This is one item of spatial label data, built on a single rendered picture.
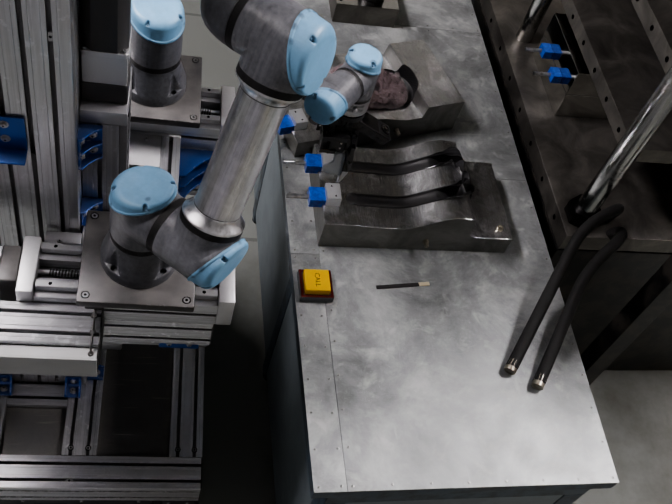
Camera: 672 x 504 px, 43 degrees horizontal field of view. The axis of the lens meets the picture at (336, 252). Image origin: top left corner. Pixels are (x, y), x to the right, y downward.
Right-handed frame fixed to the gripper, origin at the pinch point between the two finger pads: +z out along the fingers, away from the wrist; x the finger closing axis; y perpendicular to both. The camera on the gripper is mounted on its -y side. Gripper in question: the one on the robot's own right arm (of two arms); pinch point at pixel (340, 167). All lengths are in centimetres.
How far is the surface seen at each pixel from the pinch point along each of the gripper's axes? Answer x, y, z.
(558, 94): -49, -78, 17
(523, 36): -79, -75, 20
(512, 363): 43, -40, 17
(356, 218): 6.5, -5.7, 11.0
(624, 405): 15, -123, 101
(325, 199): 2.2, 1.8, 9.6
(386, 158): -14.3, -16.6, 11.8
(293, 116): -27.2, 7.0, 11.9
